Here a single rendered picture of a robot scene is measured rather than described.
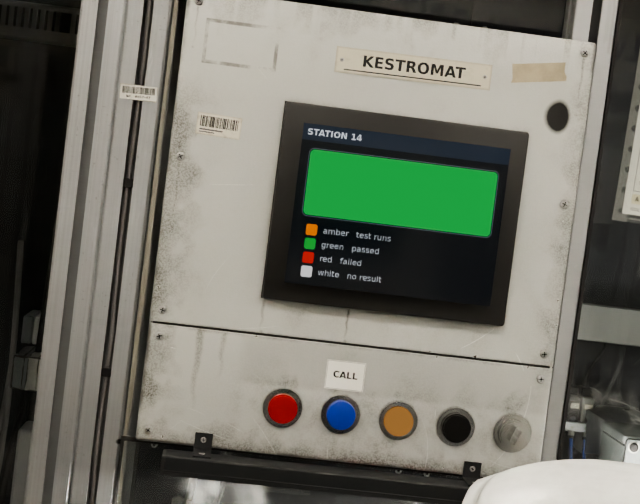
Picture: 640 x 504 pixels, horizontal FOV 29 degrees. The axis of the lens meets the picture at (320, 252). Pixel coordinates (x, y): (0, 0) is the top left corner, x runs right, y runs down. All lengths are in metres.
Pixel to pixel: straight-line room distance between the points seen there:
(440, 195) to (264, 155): 0.18
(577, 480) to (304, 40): 0.61
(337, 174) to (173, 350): 0.24
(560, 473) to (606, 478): 0.03
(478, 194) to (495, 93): 0.11
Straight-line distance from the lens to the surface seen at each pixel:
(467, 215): 1.27
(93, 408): 1.31
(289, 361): 1.29
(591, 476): 0.84
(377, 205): 1.26
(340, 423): 1.29
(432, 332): 1.30
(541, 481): 0.84
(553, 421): 1.35
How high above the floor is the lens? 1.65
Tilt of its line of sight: 3 degrees down
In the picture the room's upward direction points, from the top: 7 degrees clockwise
